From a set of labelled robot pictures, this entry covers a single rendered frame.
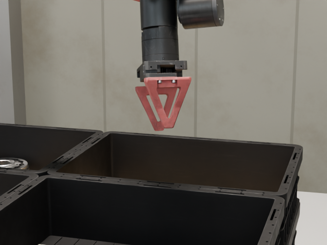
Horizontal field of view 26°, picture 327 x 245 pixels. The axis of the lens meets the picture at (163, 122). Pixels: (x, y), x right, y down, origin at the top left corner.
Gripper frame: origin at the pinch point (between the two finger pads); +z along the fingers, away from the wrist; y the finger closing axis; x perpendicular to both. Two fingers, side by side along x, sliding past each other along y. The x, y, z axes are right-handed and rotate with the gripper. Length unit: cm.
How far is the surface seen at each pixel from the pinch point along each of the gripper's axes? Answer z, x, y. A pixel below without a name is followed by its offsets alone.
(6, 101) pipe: -21, 37, 202
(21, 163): 5.3, 23.6, 42.5
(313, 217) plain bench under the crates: 20, -41, 47
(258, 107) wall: -13, -66, 171
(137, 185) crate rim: 9.4, 3.9, 3.6
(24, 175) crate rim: 7.2, 21.8, 11.5
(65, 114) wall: -15, 12, 205
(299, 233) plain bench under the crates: 23, -34, 39
